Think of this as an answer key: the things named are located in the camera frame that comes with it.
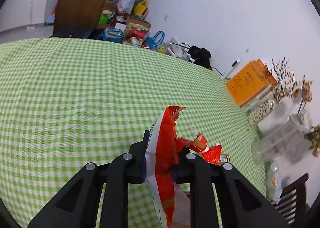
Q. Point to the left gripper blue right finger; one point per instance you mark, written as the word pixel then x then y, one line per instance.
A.
pixel 194 170

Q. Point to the light blue patterned bag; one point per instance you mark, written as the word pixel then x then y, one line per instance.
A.
pixel 125 6

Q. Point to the clear glass jar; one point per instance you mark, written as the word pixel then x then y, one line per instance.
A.
pixel 283 138

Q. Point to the orange book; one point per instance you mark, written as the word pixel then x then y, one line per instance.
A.
pixel 253 81

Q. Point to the blue handled bag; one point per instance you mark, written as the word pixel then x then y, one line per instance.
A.
pixel 154 42

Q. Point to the red white snack bag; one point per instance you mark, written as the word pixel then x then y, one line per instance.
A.
pixel 171 204

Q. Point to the dark wooden slatted chair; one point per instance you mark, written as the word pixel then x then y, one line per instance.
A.
pixel 292 205

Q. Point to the yellow shopping bag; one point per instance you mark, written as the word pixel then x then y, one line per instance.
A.
pixel 140 8

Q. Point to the white electric toothbrush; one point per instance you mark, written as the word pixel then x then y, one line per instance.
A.
pixel 234 66

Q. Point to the dried flowers bouquet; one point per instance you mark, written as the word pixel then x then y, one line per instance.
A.
pixel 289 87

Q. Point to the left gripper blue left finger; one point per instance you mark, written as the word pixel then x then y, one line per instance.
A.
pixel 128 168

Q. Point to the speckled small vase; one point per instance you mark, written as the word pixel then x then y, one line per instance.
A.
pixel 261 112

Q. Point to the green checkered tablecloth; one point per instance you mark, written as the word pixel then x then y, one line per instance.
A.
pixel 67 102

